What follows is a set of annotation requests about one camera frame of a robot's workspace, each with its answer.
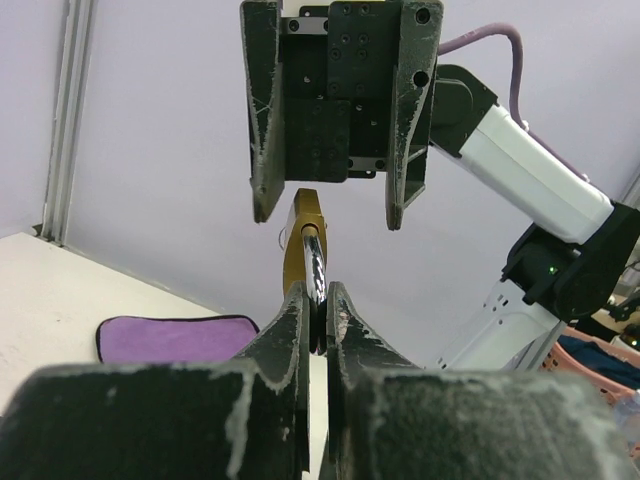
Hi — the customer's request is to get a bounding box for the small brass padlock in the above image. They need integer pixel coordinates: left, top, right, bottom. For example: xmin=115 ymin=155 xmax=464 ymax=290
xmin=283 ymin=188 xmax=327 ymax=308

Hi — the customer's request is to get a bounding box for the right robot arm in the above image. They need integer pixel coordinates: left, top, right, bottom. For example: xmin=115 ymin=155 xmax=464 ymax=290
xmin=240 ymin=1 xmax=639 ymax=370

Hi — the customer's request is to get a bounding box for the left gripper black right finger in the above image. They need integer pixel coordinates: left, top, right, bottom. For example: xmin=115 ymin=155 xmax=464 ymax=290
xmin=324 ymin=282 xmax=631 ymax=479

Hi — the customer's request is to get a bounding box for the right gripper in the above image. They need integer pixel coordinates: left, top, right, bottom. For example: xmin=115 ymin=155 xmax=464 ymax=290
xmin=240 ymin=1 xmax=444 ymax=231

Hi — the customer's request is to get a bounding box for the purple cloth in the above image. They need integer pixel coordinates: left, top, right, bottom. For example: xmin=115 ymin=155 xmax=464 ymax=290
xmin=95 ymin=315 xmax=260 ymax=364

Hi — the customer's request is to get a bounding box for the aluminium frame rail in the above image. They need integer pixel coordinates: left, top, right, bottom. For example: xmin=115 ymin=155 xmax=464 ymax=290
xmin=36 ymin=0 xmax=98 ymax=246

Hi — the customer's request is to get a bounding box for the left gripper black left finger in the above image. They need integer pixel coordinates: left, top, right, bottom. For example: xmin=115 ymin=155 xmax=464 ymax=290
xmin=1 ymin=282 xmax=310 ymax=479

